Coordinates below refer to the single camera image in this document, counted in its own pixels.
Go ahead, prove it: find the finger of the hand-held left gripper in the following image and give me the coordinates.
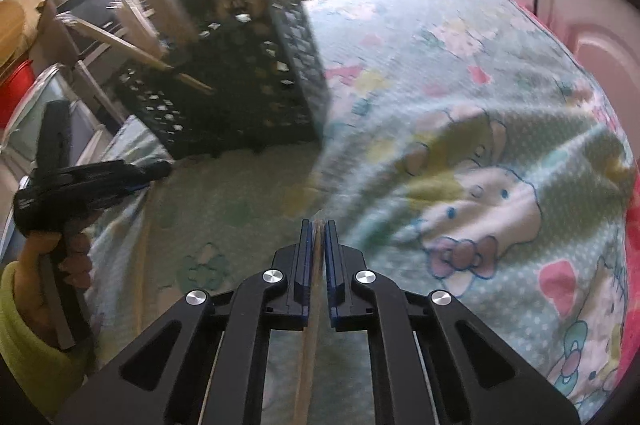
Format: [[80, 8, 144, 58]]
[[107, 179, 152, 202], [102, 159, 174, 184]]

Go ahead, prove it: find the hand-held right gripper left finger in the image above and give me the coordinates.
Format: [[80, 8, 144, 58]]
[[52, 219, 317, 425]]

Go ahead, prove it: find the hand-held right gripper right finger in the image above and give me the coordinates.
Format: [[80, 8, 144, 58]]
[[322, 220, 583, 425]]

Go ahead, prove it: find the dark green plastic basket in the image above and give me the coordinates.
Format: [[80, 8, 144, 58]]
[[114, 0, 333, 158]]

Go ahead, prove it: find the person's left forearm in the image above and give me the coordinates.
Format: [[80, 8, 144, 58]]
[[0, 262, 98, 413]]

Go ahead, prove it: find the person's left hand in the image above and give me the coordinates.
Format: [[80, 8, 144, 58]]
[[12, 231, 95, 322]]

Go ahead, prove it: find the wooden kitchen shelf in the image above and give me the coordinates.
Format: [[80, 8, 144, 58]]
[[44, 0, 128, 128]]

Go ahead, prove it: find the red plastic basin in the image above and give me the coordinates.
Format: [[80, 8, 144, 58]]
[[0, 59, 35, 129]]

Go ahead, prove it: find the tan round lid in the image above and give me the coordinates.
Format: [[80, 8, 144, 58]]
[[0, 0, 47, 66]]

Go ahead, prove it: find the printed cartoon blanket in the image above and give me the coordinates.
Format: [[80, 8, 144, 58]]
[[82, 0, 638, 425]]

